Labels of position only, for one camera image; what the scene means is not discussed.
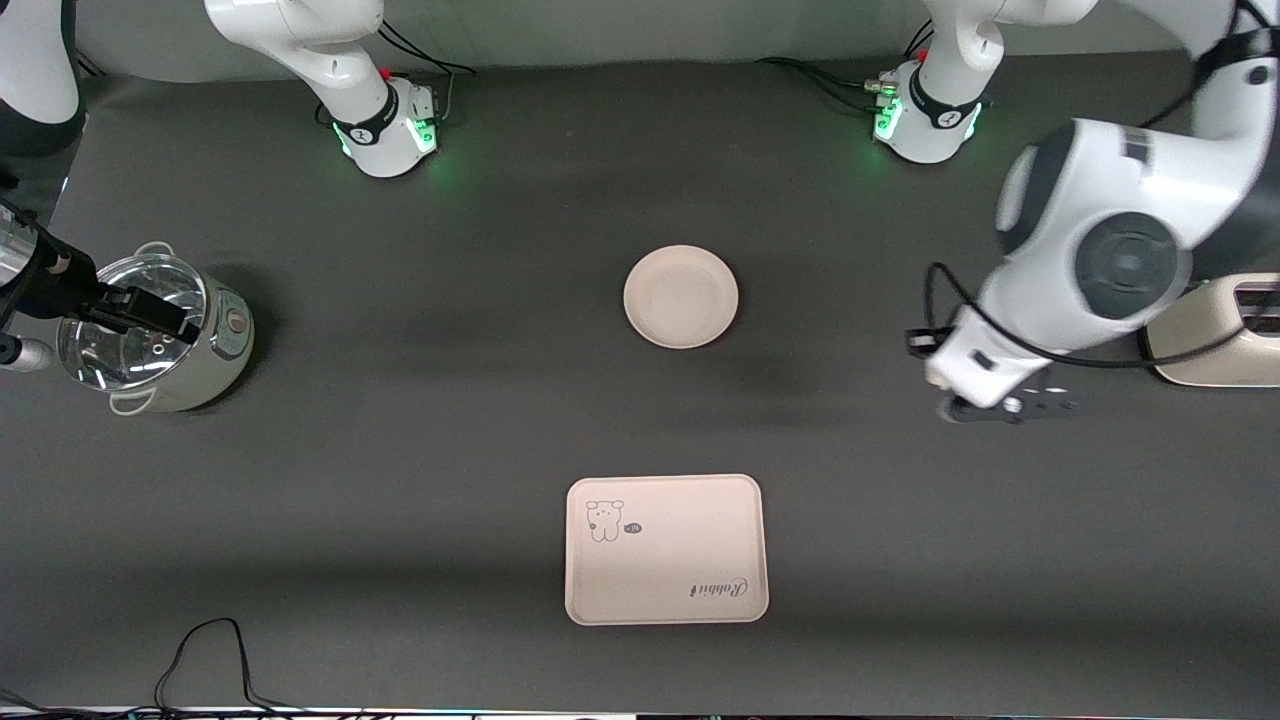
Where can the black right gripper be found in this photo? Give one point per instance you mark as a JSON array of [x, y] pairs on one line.
[[78, 289]]

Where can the round beige plate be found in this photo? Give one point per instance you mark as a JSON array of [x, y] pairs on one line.
[[680, 297]]

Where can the dark grey table mat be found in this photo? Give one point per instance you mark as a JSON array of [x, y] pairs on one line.
[[400, 450]]

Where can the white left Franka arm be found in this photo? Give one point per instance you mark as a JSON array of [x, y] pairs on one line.
[[1130, 200]]

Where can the pale green electric cooking pot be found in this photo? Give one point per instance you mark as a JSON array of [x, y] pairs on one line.
[[215, 370]]

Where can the clear glass pot lid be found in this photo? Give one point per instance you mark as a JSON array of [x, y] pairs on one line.
[[100, 362]]

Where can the beige toaster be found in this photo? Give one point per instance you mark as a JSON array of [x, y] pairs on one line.
[[1220, 340]]

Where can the beige rabbit print tray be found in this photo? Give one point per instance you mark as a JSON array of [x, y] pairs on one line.
[[665, 560]]

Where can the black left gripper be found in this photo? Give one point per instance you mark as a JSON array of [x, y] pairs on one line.
[[941, 332]]

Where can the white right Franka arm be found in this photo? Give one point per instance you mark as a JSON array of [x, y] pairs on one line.
[[300, 40]]

